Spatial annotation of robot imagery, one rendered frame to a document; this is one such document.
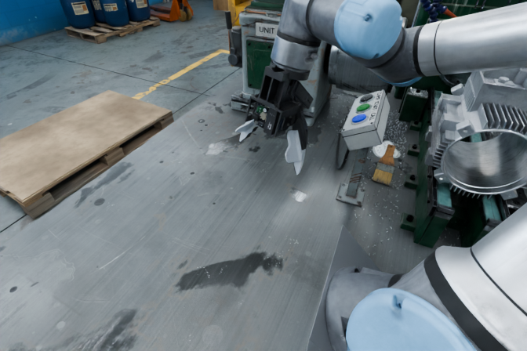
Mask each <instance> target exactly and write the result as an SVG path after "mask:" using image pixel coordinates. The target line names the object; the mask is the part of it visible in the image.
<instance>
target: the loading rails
mask: <svg viewBox="0 0 527 351"><path fill-rule="evenodd" d="M442 93H443V92H442V91H437V90H434V87H431V90H430V92H429V94H428V99H427V103H426V105H425V108H424V109H423V113H422V115H421V118H420V121H417V120H415V121H411V122H410V125H409V129H410V130H413V131H418V132H419V144H418V146H417V145H416V144H409V145H408V148H407V154H408V155H412V156H415V157H418V160H417V175H411V174H408V173H406V175H405V180H404V186H406V187H409V188H412V189H416V206H415V215H410V214H408V213H404V212H403V213H402V215H401V220H400V228H401V229H403V230H408V231H411V232H414V237H413V242H414V243H416V244H418V243H419V244H421V245H423V246H426V247H429V248H433V247H434V245H435V244H436V242H437V240H438V238H439V237H440V236H441V234H442V232H443V230H444V229H445V228H446V227H448V228H451V229H454V230H459V231H460V241H461V248H470V247H472V246H473V245H474V244H476V243H477V242H478V241H480V240H481V239H482V238H483V237H484V236H485V235H487V234H488V233H489V232H491V231H492V230H493V229H494V228H496V227H497V226H498V225H500V224H501V223H502V222H503V221H504V220H505V219H507V218H508V217H509V216H510V212H509V209H508V206H507V201H506V200H504V199H503V198H502V197H501V196H500V194H497V195H492V196H491V197H490V198H489V199H487V195H486V196H485V197H484V199H482V196H481V195H480V197H479V198H478V199H477V198H476V194H475V195H474V197H473V198H472V197H471V194H470V195H469V196H468V197H467V192H466V193H465V194H464V195H462V191H460V193H459V194H458V191H457V189H456V201H457V205H454V204H452V200H451V190H450V189H449V183H439V182H438V181H437V180H436V178H435V177H434V170H436V169H438V168H436V167H434V166H431V165H425V164H424V161H425V155H426V153H427V150H428V148H429V147H431V142H428V141H425V134H426V131H427V129H428V126H432V122H431V119H432V115H433V112H434V109H435V106H437V103H438V101H439V98H440V97H441V95H442ZM487 140H489V136H488V133H487V132H480V133H476V134H474V135H471V136H467V137H465V138H463V139H461V140H460V141H463V142H469V143H478V142H483V141H487Z"/></svg>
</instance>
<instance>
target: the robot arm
mask: <svg viewBox="0 0 527 351"><path fill-rule="evenodd" d="M401 13H402V8H401V6H400V5H399V3H398V2H397V1H396V0H285V2H284V5H283V9H282V14H281V18H280V21H279V25H278V31H277V34H276V36H275V40H274V45H273V49H272V52H271V64H270V66H266V68H265V71H264V75H263V81H262V84H261V87H260V93H259V94H256V95H252V96H250V98H249V105H248V108H247V112H246V116H245V124H244V125H242V126H240V127H239V128H237V129H236V130H235V132H240V133H241V135H240V140H239V141H240V142H242V141H243V140H245V139H247V138H249V137H250V135H251V134H252V132H255V131H256V130H257V128H258V127H261V128H263V132H265V133H267V134H268V135H269V136H272V135H274V138H276V137H278V136H282V135H284V134H285V130H287V129H288V127H289V126H291V125H293V130H289V131H288V133H287V139H288V143H289V145H288V148H287V150H286V152H285V159H286V161H287V162H288V163H291V162H294V169H295V173H296V175H298V174H299V173H300V170H301V168H302V166H303V160H304V157H305V152H306V148H307V137H308V127H307V122H306V120H305V118H304V115H303V108H307V109H309V107H310V105H311V103H312V101H313V98H312V96H311V95H310V94H309V92H308V91H307V90H306V89H305V88H304V87H303V86H302V84H301V83H300V82H299V81H305V80H307V79H308V77H309V74H310V70H311V69H312V67H313V65H314V61H315V60H317V59H318V54H317V52H318V48H319V46H320V44H321V41H324V42H327V43H329V44H330V45H334V46H335V47H337V48H338V49H340V50H342V51H343V52H345V53H346V54H347V55H348V56H350V57H351V58H353V59H354V60H356V61H357V62H359V63H360V64H361V65H363V66H364V67H367V68H368V69H369V70H371V71H372V72H373V73H375V74H376V75H377V77H378V78H380V79H381V80H382V81H385V82H386V83H389V84H392V85H394V86H398V87H405V86H409V85H411V84H413V83H415V82H416V81H419V80H420V79H421V78H422V77H425V76H435V75H443V74H458V73H467V72H475V71H491V70H499V69H508V68H516V67H527V2H523V3H519V4H516V5H509V6H505V7H502V8H498V9H491V10H488V11H484V12H480V13H474V14H470V15H466V16H460V17H456V18H452V19H449V20H443V21H438V22H435V23H431V24H425V25H422V26H418V27H411V28H406V29H405V28H404V27H403V26H402V22H403V18H402V16H401ZM297 80H299V81H297ZM251 103H254V107H253V113H252V114H250V115H249V109H250V106H251ZM325 321H326V327H327V332H328V335H329V341H330V343H331V346H332V348H333V351H527V203H525V204H524V205H523V206H521V207H520V208H519V209H518V210H517V211H516V212H514V213H513V214H512V215H510V216H509V217H508V218H507V219H505V220H504V221H503V222H502V223H501V224H500V225H498V226H497V227H496V228H494V229H493V230H492V231H491V232H489V233H488V234H487V235H485V236H484V237H483V238H482V239H481V240H480V241H478V242H477V243H476V244H474V245H473V246H472V247H470V248H459V247H451V246H441V247H439V248H437V249H436V250H435V251H433V252H432V253H431V254H430V255H429V256H428V257H426V258H425V259H424V260H423V261H422V262H421V263H419V264H418V265H417V266H416V267H415V268H413V269H412V270H411V271H410V272H408V273H401V274H390V273H385V272H381V271H378V270H372V269H369V268H365V267H362V266H349V267H343V268H341V269H339V270H337V271H336V272H335V273H334V275H333V277H332V279H331V281H330V282H329V286H328V290H327V293H326V299H325Z"/></svg>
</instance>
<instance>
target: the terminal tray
mask: <svg viewBox="0 0 527 351"><path fill-rule="evenodd" d="M522 69H525V68H520V67H516V68H508V69H499V70H491V71H475V72H471V76H470V77H469V78H468V80H467V83H466V85H465V87H464V89H465V90H464V92H463V97H464V98H463V99H464V102H465V104H466V105H465V107H466V109H467V111H466V112H468V111H469V113H470V112H472V111H476V110H478V108H479V107H480V105H481V103H482V104H483V107H484V108H485V105H486V104H487V103H489V107H491V105H492V103H494V104H495V107H496V106H497V105H498V103H500V106H501V107H502V106H503V105H504V104H505V105H506V107H507V108H508V106H509V105H511V108H512V109H513V108H514V107H516V108H517V110H518V109H519V108H521V110H522V112H523V111H524V110H525V112H526V113H527V71H523V70H522ZM525 70H527V69H525ZM488 81H492V82H488Z"/></svg>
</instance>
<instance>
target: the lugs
mask: <svg viewBox="0 0 527 351"><path fill-rule="evenodd" d="M464 90H465V89H464V87H463V84H459V85H457V86H454V87H452V88H451V93H452V94H453V95H454V96H460V95H462V94H463V92H464ZM456 130H457V132H458V133H459V135H460V136H461V137H464V136H467V135H469V134H471V133H474V132H475V130H474V126H473V125H472V123H471V121H470V120H469V119H468V120H466V121H463V122H460V123H459V124H456ZM434 177H435V178H436V180H437V181H438V182H439V183H445V182H448V180H447V178H446V177H445V175H444V173H443V172H442V169H441V168H439V169H436V170H434ZM500 196H501V197H502V198H503V199H504V200H508V199H511V198H515V197H518V194H517V191H516V190H512V191H510V192H506V193H503V194H500Z"/></svg>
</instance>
